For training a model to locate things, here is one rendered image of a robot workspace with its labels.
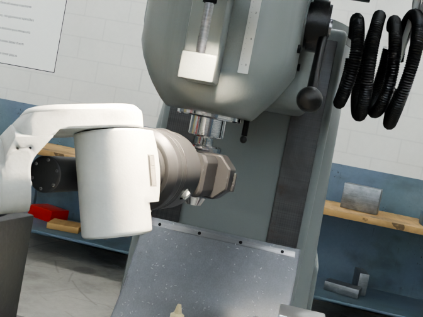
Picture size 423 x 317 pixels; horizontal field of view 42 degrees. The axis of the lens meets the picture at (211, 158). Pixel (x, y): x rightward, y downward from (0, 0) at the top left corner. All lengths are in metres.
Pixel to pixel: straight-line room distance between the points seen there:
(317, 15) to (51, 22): 4.92
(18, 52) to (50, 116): 5.21
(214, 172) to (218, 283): 0.46
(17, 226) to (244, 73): 0.39
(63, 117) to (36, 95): 5.07
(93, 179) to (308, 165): 0.65
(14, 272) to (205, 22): 0.45
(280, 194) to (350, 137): 3.86
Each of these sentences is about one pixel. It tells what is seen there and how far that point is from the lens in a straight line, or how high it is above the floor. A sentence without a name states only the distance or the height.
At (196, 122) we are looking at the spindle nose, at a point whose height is 1.30.
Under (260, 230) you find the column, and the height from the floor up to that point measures 1.11.
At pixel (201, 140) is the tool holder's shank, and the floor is 1.27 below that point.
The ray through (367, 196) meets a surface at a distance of 4.42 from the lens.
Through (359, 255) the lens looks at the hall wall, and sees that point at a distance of 5.02.
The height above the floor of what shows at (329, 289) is 0.25.
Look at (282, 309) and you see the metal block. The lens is 0.76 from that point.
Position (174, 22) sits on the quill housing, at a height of 1.40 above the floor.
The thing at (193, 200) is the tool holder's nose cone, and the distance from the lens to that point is 0.73.
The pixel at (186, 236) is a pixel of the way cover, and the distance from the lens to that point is 1.12.
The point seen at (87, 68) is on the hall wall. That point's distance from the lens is 5.38.
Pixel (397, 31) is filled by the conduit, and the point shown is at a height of 1.50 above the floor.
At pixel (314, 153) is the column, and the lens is 1.09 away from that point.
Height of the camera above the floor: 1.29
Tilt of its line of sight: 3 degrees down
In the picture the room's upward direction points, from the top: 11 degrees clockwise
